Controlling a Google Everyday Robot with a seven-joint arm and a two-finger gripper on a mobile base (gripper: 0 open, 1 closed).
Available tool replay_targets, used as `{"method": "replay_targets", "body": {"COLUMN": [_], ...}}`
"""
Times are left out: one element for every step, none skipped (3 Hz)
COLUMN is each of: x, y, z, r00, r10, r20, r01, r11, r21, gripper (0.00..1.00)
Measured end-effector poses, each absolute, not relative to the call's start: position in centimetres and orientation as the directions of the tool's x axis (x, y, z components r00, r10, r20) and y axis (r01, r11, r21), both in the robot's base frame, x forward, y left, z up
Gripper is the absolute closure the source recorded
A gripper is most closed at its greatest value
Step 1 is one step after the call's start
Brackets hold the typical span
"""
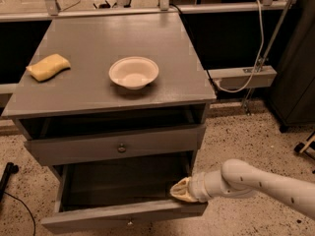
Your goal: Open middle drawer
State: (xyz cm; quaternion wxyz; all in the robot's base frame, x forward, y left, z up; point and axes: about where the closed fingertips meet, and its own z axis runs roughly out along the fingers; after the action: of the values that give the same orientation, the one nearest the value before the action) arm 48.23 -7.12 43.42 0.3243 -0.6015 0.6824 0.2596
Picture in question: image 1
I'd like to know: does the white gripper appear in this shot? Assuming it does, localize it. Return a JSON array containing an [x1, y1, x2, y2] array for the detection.
[[170, 172, 212, 203]]

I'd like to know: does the grey drawer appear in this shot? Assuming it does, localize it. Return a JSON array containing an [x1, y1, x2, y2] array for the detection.
[[25, 125, 206, 166], [41, 151, 207, 234]]

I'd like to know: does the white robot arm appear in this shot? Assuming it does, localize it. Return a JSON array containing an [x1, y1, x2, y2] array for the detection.
[[170, 159, 315, 219]]

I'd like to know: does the grey wooden drawer cabinet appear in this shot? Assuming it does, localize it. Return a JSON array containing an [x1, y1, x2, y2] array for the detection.
[[3, 14, 216, 141]]

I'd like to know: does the grey top drawer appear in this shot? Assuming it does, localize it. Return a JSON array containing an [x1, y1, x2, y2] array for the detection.
[[25, 125, 206, 166]]

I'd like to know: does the black caster wheel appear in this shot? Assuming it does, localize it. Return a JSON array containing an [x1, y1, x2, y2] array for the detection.
[[294, 131, 315, 160]]

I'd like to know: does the white paper bowl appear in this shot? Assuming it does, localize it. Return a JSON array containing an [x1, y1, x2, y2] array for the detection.
[[108, 56, 159, 89]]

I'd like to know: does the dark cabinet at right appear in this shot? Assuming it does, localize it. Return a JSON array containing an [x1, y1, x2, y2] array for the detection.
[[267, 0, 315, 133]]

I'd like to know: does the black stand foot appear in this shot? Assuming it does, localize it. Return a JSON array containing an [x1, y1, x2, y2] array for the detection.
[[0, 162, 19, 202]]

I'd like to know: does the yellow sponge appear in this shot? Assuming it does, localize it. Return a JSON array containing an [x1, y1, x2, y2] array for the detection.
[[27, 54, 71, 82]]

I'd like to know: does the white cable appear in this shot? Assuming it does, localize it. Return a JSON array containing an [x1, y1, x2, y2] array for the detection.
[[213, 0, 266, 94]]

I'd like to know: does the black floor cable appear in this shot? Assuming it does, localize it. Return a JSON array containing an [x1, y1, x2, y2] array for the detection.
[[3, 191, 36, 236]]

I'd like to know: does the black cable on cabinet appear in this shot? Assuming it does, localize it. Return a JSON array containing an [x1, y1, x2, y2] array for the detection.
[[168, 3, 220, 93]]

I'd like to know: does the grey metal rail frame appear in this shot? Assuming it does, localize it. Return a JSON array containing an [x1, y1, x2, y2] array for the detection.
[[0, 0, 295, 23]]

